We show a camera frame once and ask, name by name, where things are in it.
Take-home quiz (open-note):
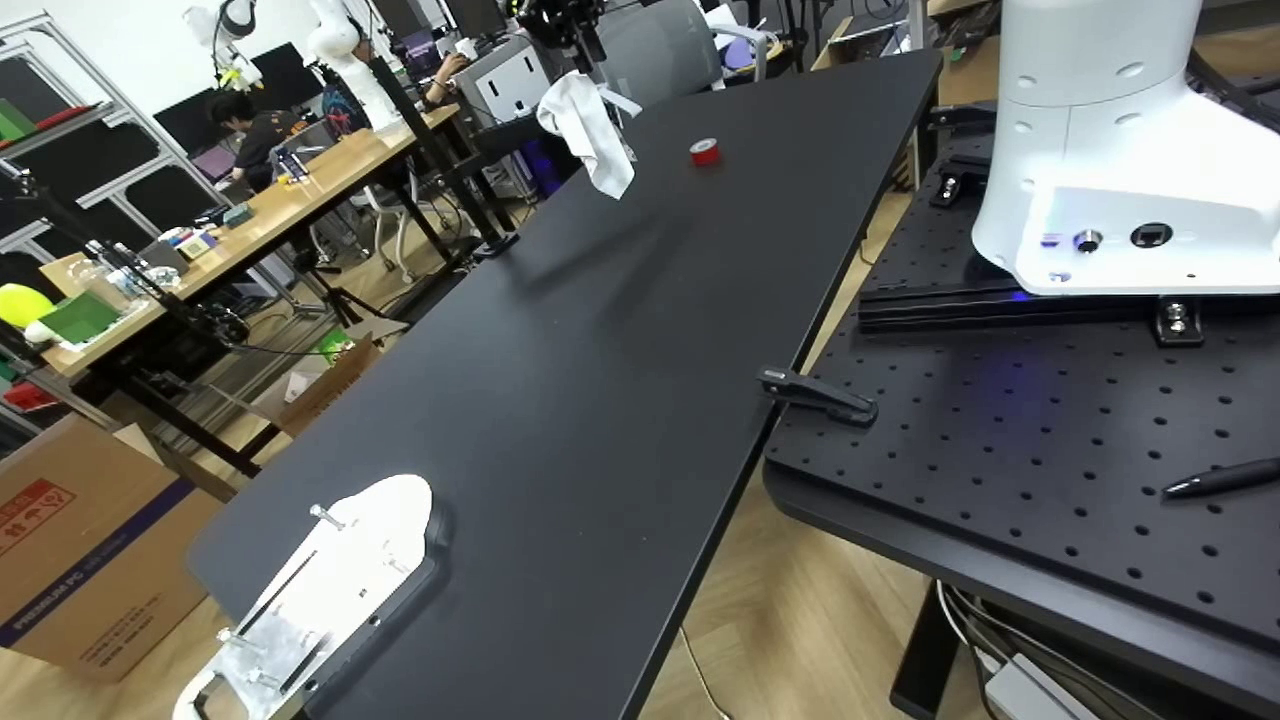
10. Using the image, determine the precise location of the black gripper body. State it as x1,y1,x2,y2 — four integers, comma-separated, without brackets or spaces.
513,0,594,53

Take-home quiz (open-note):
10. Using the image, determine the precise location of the white cloth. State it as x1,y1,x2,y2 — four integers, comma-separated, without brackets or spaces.
534,68,644,203

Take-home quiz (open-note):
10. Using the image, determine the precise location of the small green object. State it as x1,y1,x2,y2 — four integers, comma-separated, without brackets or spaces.
313,325,361,365

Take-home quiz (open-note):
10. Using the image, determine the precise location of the green cloth on desk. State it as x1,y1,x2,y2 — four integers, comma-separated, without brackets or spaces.
37,288,125,352

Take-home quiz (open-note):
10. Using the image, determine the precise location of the grey cabinet with slots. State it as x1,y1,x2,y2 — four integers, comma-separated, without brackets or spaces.
455,36,560,131

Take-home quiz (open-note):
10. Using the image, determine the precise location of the red tape roll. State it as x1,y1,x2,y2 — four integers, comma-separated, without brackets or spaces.
684,131,730,177

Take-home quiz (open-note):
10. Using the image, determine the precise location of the black hanging stand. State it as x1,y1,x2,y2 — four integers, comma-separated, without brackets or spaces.
364,53,526,262

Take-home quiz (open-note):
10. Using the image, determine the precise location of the long wooden desk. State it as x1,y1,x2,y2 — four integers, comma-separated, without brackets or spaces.
37,99,464,386

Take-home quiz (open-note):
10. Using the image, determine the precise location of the black clamp lever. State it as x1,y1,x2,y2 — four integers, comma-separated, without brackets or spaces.
760,370,886,430

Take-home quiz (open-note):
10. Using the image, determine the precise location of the black perforated mounting board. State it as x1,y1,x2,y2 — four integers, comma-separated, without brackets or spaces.
760,127,1280,720

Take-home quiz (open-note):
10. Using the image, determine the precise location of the cardboard box with red print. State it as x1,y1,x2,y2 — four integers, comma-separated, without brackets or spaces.
0,414,225,684

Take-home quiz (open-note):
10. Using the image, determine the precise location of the black pen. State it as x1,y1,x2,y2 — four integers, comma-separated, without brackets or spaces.
1159,456,1280,503

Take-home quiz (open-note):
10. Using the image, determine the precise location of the grey power adapter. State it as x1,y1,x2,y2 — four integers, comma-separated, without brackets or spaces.
982,647,1114,720

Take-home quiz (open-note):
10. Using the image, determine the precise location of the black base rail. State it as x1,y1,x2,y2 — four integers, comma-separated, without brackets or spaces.
858,280,1280,336

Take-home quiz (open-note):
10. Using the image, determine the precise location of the silver bolt bracket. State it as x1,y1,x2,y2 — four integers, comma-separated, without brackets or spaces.
1151,298,1207,352

